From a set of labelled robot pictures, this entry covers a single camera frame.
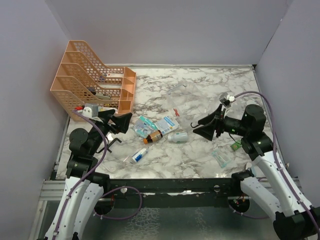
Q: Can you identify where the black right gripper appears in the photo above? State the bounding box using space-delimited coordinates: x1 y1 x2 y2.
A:
194 103 250 140

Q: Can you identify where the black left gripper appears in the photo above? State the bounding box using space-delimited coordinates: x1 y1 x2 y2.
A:
89 108 132 156

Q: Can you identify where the clear medicine kit box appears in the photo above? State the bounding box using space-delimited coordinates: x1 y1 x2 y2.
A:
166 82 222 132

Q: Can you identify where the white plastic bottle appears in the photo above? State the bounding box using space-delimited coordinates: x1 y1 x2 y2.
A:
167 132 189 143

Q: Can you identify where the teal bandage packet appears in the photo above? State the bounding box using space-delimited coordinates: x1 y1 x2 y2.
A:
133 122 154 138
136 115 158 130

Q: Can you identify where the blue white gauze packet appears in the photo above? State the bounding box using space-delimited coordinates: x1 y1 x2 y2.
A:
155 116 180 135

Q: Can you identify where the brown syrup bottle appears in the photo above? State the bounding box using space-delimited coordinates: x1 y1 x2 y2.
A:
143 130 163 144

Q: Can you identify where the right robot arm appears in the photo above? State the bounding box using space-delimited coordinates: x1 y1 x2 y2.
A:
193 104 320 240

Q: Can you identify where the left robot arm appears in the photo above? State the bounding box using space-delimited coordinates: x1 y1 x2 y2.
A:
44 107 132 240

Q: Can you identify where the stapler in organizer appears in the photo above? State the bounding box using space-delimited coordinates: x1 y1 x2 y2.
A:
86 91 112 100

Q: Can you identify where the small green box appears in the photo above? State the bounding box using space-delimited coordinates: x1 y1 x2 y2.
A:
230 142 242 151

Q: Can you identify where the clear teal wrapped pad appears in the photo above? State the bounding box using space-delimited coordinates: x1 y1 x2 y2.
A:
212 150 230 168

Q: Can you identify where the red white box in organizer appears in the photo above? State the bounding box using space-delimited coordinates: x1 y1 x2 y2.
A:
106 73 124 78

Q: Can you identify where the blue white wrapped tube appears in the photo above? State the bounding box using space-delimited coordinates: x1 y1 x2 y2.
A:
131 147 150 163

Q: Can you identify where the orange plastic file organizer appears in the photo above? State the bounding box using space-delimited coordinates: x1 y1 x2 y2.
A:
50 40 137 122

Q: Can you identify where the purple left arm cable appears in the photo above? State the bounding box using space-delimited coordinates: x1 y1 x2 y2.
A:
51 108 143 236

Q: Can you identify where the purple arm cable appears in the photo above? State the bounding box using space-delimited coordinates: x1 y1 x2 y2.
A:
51 108 143 236
228 91 320 236

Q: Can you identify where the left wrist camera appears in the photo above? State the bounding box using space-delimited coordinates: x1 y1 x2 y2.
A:
74 103 99 119

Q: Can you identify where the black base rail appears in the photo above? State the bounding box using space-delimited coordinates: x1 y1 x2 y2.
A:
97 173 249 209

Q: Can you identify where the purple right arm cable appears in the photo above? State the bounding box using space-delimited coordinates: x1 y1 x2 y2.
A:
228 91 320 236

